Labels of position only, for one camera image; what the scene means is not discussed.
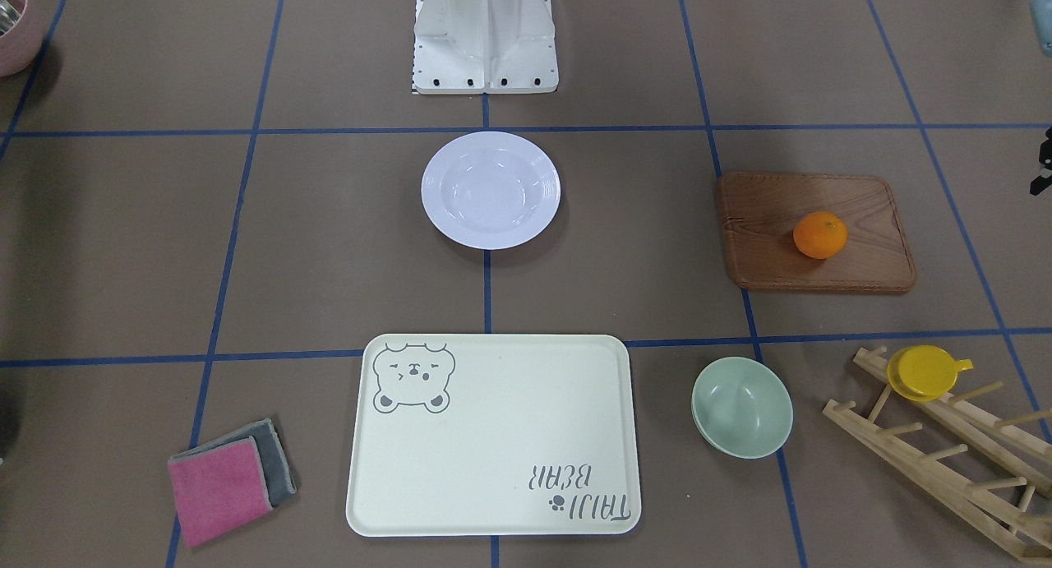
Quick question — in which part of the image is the orange fruit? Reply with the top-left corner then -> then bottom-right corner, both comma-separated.
792,211 -> 849,260

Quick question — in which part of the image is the cream bear print tray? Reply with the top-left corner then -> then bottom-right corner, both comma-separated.
345,334 -> 643,537

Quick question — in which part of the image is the white round plate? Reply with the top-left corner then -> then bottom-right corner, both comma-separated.
421,131 -> 562,251

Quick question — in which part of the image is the brown wooden cutting board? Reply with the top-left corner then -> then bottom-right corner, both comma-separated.
717,173 -> 917,293

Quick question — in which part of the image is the green ceramic bowl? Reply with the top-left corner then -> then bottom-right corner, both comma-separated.
690,356 -> 794,459

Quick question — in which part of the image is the grey cleaning cloth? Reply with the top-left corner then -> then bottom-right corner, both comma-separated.
169,418 -> 297,508

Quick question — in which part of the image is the pink cleaning cloth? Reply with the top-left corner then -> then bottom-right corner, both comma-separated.
168,437 -> 274,547

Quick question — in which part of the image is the yellow cup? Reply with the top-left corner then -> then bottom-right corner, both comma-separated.
884,344 -> 974,402

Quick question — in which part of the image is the wooden dish drying rack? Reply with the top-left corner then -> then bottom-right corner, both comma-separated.
823,346 -> 1052,562

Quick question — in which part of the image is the pink bowl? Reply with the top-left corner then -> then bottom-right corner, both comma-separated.
1,0 -> 45,78

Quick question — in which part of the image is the blue tumbler cup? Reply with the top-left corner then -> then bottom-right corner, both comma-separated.
1029,0 -> 1052,58

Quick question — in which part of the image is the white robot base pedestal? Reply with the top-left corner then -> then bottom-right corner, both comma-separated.
411,0 -> 560,95

